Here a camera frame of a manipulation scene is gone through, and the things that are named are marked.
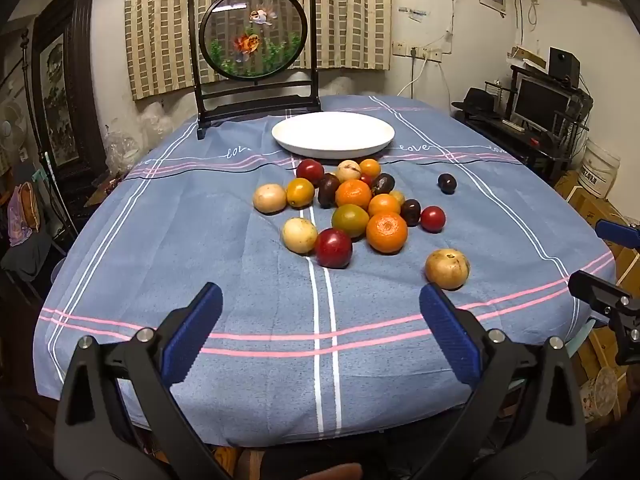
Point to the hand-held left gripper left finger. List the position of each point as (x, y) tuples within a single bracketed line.
[(192, 332)]

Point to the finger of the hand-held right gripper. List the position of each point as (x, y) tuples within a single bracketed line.
[(620, 234), (600, 292)]

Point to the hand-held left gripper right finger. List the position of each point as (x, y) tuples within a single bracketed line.
[(450, 332)]

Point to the large tan round fruit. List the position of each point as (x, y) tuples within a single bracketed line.
[(447, 268)]

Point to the red tomato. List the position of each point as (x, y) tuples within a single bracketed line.
[(432, 218), (366, 180)]

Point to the orange tangerine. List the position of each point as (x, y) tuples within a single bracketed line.
[(386, 231), (353, 194)]

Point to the dark purple plum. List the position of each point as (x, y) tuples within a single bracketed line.
[(447, 183), (410, 211)]

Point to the dark red plum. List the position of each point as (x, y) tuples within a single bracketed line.
[(333, 247), (310, 170)]

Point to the pale yellow round fruit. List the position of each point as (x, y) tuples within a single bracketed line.
[(299, 234)]

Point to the small yellow fruit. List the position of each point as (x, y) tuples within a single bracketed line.
[(398, 196)]

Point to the green-yellow round fruit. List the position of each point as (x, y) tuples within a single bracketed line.
[(349, 220)]

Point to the dark speckled oblong fruit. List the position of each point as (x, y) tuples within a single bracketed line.
[(383, 183)]

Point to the yellow-orange round fruit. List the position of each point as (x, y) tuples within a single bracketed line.
[(300, 192)]

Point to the dark maroon oblong fruit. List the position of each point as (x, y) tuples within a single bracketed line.
[(327, 191)]

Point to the pale purple-streaked fruit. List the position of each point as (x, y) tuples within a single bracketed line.
[(348, 170)]

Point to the white oval plate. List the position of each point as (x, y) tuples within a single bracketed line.
[(332, 130)]

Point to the person's left hand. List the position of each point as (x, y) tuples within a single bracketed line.
[(332, 472)]

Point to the brown cardboard box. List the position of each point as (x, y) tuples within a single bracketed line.
[(585, 205)]

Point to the white plastic bucket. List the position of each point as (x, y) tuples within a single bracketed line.
[(600, 167)]

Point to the blue striped tablecloth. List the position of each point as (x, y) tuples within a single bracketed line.
[(200, 235)]

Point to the clear plastic jar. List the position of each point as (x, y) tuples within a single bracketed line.
[(602, 392)]

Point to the white keyboard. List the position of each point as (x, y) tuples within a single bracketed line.
[(513, 125)]

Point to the computer monitor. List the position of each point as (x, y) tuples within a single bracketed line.
[(542, 102)]

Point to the black metal rack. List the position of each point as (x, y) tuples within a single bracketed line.
[(492, 130)]

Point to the black speaker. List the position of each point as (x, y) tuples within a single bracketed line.
[(562, 65)]

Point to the black hat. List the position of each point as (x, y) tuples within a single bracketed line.
[(477, 101)]

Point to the clear plastic bags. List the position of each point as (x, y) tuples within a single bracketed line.
[(122, 147)]

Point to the flat cardboard box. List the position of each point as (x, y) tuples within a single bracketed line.
[(527, 56)]

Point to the pink bag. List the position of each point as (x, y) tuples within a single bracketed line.
[(22, 212)]

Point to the white standing fan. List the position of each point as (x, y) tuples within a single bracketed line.
[(10, 132)]

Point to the round goldfish embroidery screen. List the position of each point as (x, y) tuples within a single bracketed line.
[(250, 35)]

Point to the dark wooden framed picture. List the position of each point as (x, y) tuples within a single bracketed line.
[(80, 35)]

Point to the beige checked curtain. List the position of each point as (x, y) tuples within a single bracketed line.
[(350, 10)]

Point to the wide white wall socket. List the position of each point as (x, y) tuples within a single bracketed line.
[(430, 54)]

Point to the single white wall socket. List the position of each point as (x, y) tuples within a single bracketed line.
[(399, 48)]

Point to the paper wall label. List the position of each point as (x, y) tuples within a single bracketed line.
[(414, 14)]

